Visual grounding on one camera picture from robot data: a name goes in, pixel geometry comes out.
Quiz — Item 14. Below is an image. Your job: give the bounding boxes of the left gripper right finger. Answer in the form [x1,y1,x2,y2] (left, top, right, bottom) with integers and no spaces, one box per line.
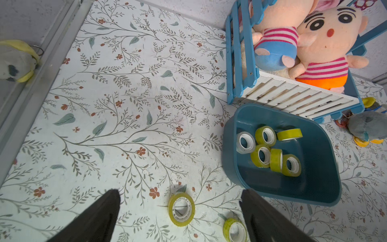
[239,189,313,242]

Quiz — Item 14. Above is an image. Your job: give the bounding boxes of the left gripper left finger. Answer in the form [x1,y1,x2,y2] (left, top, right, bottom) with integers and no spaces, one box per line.
[49,189,121,242]

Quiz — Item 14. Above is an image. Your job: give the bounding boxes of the yellow tape roll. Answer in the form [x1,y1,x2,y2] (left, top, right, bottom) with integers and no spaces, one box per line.
[168,192,196,227]
[270,149,283,173]
[282,154,301,177]
[251,145,271,168]
[277,128,303,141]
[255,126,277,147]
[223,218,248,242]

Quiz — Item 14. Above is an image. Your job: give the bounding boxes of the clear tape roll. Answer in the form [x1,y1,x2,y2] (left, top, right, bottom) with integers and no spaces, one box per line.
[236,132,256,154]

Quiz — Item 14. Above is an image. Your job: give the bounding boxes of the teal plastic storage box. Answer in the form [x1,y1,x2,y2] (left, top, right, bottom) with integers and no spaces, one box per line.
[222,103,341,206]

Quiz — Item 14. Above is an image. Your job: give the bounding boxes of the blue white toy crib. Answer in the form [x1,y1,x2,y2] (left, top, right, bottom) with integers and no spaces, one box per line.
[225,0,387,125]

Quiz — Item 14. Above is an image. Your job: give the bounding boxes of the plush doll blue shorts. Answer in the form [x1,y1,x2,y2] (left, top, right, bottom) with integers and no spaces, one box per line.
[252,0,318,71]

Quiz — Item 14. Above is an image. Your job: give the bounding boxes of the plush doll orange shorts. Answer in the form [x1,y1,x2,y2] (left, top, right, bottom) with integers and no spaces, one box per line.
[289,6,369,93]

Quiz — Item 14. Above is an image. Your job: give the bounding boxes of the pink pillow in crib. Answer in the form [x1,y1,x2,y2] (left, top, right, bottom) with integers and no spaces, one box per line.
[314,0,341,12]

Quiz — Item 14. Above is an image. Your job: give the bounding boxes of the grey plush keychain toy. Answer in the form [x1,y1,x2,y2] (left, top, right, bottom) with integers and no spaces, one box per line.
[335,97,387,147]

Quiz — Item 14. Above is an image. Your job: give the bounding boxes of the small round plush on wall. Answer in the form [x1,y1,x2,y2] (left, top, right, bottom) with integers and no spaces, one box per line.
[1,40,40,83]

